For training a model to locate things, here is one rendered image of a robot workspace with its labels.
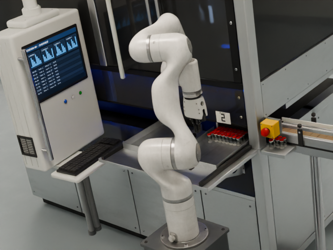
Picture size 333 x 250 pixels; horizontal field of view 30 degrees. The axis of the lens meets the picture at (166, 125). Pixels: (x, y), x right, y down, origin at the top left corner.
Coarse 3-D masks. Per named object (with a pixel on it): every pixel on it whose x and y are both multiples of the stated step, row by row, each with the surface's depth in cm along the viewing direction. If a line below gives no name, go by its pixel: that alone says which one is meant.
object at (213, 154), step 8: (200, 136) 313; (200, 144) 312; (208, 144) 310; (216, 144) 309; (224, 144) 307; (248, 144) 301; (208, 152) 302; (216, 152) 301; (224, 152) 300; (232, 152) 291; (200, 160) 296; (208, 160) 295; (216, 160) 293; (224, 160) 287; (208, 168) 286; (216, 168) 283
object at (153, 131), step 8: (152, 128) 336; (160, 128) 337; (168, 128) 335; (192, 128) 331; (136, 136) 327; (144, 136) 331; (152, 136) 329; (160, 136) 328; (168, 136) 326; (128, 144) 318; (136, 144) 323
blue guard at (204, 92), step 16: (96, 80) 356; (112, 80) 347; (128, 80) 338; (144, 80) 330; (112, 96) 352; (128, 96) 343; (144, 96) 335; (208, 96) 304; (224, 96) 297; (240, 96) 291; (208, 112) 309; (224, 112) 301; (240, 112) 295
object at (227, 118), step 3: (216, 111) 304; (216, 114) 305; (219, 114) 304; (225, 114) 301; (228, 114) 300; (216, 117) 306; (219, 117) 305; (225, 117) 302; (228, 117) 301; (219, 120) 306; (225, 120) 303; (228, 120) 302; (225, 123) 304; (228, 123) 302
